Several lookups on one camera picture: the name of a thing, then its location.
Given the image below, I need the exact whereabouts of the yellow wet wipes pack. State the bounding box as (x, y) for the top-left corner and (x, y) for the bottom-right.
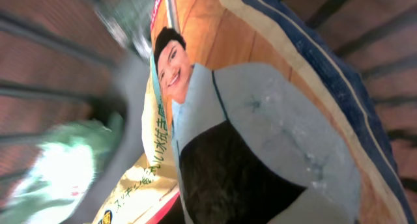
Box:
(94, 0), (415, 223)

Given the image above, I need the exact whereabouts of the teal snack packet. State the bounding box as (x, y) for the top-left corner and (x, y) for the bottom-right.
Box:
(1, 113), (124, 224)

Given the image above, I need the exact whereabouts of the dark grey plastic basket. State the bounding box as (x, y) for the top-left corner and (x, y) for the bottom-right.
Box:
(0, 0), (417, 224)

